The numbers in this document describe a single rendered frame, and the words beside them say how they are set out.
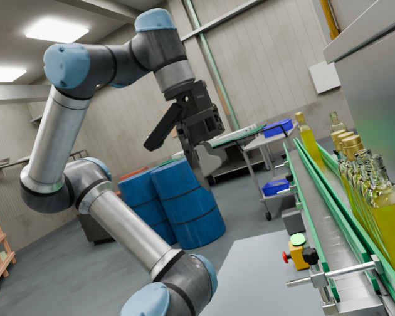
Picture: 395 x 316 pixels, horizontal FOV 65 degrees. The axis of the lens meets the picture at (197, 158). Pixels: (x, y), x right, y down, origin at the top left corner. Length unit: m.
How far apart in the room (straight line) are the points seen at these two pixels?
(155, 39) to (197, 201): 3.08
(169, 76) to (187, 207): 3.05
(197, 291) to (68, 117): 0.47
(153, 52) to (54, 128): 0.25
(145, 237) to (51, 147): 0.31
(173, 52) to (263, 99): 6.54
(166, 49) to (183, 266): 0.49
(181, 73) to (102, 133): 8.40
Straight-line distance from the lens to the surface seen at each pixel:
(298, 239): 1.07
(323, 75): 6.89
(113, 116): 8.69
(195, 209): 3.61
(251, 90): 7.17
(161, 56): 0.62
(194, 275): 0.79
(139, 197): 4.07
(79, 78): 0.59
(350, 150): 0.69
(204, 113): 0.60
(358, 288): 0.74
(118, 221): 0.84
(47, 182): 0.79
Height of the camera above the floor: 1.29
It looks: 5 degrees down
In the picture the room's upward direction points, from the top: 22 degrees counter-clockwise
